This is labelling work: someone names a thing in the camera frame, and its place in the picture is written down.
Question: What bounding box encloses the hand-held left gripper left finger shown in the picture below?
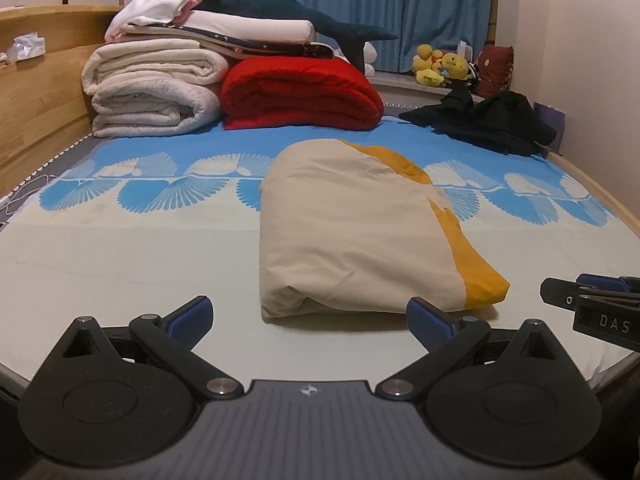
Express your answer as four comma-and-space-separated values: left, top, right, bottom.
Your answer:
42, 296, 246, 402

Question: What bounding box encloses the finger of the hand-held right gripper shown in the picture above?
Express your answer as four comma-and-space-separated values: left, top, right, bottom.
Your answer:
576, 273, 640, 295
540, 277, 640, 310

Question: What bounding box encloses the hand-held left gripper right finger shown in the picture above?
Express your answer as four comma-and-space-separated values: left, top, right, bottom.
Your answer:
375, 296, 586, 402

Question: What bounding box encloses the beige and mustard hooded jacket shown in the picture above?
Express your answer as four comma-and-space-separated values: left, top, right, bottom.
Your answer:
258, 138, 512, 325

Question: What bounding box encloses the pile of black clothes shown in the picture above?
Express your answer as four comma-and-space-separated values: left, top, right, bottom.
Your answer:
398, 84, 557, 157

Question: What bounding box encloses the blue feather printed bed sheet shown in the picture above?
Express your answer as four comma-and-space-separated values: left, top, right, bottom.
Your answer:
0, 115, 640, 391

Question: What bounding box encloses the purple box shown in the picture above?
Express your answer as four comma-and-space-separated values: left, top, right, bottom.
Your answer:
532, 101, 567, 153

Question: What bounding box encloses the grey window ledge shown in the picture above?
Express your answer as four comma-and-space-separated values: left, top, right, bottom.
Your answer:
367, 72, 486, 109

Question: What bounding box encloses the yellow round plush toy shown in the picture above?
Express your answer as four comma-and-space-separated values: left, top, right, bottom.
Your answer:
440, 51, 471, 81

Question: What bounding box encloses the red folded blanket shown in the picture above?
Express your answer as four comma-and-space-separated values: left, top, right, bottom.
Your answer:
220, 56, 385, 132

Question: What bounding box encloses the cream folded quilt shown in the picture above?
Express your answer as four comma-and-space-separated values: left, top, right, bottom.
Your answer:
81, 42, 230, 97

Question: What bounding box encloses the yellow duck plush toy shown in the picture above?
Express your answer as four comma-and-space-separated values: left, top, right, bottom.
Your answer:
411, 43, 446, 86

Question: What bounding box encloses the wooden headboard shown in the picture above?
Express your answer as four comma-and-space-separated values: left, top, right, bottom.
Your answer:
0, 5, 126, 198

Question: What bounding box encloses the white and pink folded bedding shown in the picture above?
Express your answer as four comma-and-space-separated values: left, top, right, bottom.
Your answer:
122, 22, 335, 61

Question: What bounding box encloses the white folded pillow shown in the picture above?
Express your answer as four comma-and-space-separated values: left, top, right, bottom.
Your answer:
187, 10, 316, 45

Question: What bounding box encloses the white and pink garment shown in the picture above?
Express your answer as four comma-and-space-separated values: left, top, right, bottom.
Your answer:
104, 0, 205, 43

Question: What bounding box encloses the crumpled white tissue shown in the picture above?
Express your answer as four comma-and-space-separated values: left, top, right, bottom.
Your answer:
5, 32, 47, 63

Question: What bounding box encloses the blue curtain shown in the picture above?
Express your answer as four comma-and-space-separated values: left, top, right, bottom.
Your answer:
276, 0, 496, 73

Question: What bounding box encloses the dark blue shark plush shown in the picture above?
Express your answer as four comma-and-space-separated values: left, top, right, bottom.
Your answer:
197, 0, 400, 73

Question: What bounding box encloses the wooden bed side rail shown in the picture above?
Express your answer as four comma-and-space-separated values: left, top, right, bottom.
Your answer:
545, 150, 640, 241

